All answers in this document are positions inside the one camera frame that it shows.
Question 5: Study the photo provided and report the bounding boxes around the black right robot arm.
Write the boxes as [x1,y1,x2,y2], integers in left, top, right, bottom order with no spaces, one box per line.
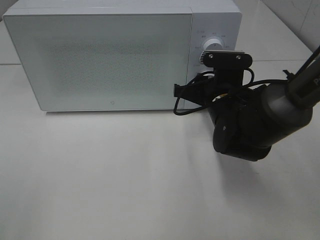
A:
[173,50,320,162]

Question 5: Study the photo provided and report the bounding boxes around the white timer knob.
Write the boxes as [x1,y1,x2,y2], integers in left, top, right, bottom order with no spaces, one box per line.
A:
[201,71,215,78]

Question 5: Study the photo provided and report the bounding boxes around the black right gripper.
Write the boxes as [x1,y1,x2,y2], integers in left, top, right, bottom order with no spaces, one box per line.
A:
[173,50,255,110]

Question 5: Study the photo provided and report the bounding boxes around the white power knob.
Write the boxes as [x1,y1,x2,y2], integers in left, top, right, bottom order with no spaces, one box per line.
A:
[202,37,224,51]

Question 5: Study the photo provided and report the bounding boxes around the white microwave door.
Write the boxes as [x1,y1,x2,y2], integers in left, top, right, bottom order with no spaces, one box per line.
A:
[4,14,191,112]

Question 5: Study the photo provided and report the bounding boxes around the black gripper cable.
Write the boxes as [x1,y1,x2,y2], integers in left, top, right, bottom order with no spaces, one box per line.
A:
[172,68,291,117]

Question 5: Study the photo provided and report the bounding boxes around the white microwave oven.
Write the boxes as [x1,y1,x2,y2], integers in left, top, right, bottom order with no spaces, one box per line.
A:
[2,0,243,112]

